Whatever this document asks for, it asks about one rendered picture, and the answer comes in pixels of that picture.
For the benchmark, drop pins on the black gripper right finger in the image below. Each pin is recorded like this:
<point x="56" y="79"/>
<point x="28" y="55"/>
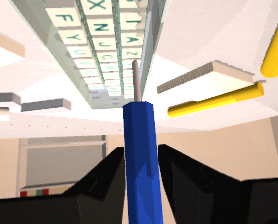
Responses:
<point x="199" y="194"/>

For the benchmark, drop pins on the blue stylus with grey tip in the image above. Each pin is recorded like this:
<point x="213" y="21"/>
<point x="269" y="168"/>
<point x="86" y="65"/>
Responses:
<point x="141" y="159"/>

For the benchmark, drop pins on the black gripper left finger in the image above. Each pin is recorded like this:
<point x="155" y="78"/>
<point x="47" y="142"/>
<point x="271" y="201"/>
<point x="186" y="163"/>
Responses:
<point x="98" y="198"/>

